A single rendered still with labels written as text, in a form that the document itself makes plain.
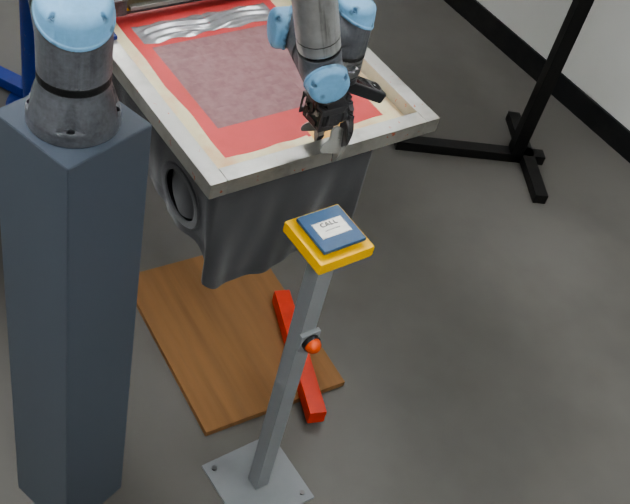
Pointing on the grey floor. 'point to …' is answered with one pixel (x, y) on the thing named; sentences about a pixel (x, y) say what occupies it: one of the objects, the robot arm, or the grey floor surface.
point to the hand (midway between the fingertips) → (328, 146)
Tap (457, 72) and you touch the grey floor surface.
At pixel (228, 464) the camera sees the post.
